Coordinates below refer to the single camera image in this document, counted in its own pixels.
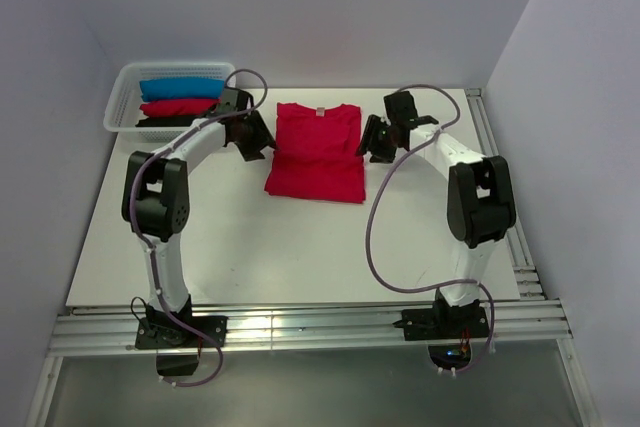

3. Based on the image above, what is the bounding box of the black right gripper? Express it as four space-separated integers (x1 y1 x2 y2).
355 114 401 164

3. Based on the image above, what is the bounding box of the red t shirt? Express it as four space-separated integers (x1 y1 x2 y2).
139 98 218 118
264 103 366 204

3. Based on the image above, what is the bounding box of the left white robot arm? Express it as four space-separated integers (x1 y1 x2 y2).
121 87 276 347

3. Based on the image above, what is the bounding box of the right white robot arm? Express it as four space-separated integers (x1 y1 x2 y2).
357 88 517 341

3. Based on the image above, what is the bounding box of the rolled black t shirt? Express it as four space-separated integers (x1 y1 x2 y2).
136 115 196 129

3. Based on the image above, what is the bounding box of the rolled blue t shirt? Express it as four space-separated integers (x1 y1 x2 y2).
139 77 225 102

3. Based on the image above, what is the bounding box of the rolled red t shirt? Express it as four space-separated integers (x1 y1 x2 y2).
139 98 218 118

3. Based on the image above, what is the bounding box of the white perforated plastic basket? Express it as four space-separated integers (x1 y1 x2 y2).
103 61 235 143

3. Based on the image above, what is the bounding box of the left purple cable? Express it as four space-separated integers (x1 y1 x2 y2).
128 68 269 389

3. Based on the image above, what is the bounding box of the purple cable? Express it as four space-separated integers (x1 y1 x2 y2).
128 68 269 389
366 84 497 377

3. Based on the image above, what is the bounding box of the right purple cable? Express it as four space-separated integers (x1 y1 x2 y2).
366 84 497 377

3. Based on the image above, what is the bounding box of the aluminium front rail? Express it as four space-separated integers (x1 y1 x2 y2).
47 300 572 357

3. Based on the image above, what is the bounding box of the aluminium side rail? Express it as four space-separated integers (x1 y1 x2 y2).
465 88 546 301

